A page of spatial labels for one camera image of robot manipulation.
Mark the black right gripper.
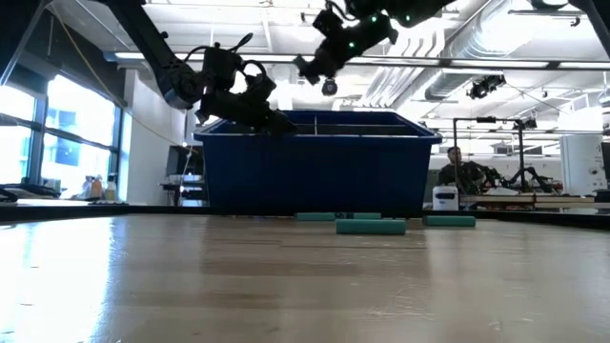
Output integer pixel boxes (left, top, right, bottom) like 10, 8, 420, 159
292, 13, 400, 87

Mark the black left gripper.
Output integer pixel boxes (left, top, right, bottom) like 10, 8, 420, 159
194, 71, 299, 138

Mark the blue plastic bin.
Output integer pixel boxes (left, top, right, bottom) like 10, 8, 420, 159
193, 109, 444, 216

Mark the dark monitor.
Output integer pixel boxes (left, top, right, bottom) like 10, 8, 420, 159
164, 144, 206, 178

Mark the linear ceiling light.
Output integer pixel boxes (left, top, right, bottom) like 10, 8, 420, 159
102, 50, 610, 71

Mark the person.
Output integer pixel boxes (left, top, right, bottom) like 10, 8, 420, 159
437, 145, 485, 195

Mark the clear bottle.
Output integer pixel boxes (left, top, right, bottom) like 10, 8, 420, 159
103, 172, 119, 202

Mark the white plastic container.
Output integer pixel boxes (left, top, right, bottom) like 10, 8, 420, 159
431, 186, 460, 212

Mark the orange bottle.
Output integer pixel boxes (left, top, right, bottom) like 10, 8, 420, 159
89, 174, 105, 201

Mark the large window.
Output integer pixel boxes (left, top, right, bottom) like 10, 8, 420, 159
0, 71, 126, 204

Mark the black curved bar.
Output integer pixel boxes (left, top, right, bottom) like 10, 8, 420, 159
0, 183, 62, 205

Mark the background wooden table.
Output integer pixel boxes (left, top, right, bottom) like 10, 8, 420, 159
458, 193, 610, 213

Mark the white cabinet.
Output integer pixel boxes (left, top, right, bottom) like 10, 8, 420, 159
559, 134, 610, 197

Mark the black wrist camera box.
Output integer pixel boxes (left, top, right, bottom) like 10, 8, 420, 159
202, 41, 245, 91
312, 7, 347, 39

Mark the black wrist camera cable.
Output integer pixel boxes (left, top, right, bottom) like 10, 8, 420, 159
183, 31, 277, 104

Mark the black background rig frame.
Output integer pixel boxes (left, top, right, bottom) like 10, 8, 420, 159
451, 115, 539, 192

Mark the yellow hanging cable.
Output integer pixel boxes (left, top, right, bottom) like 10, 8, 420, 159
47, 0, 180, 147

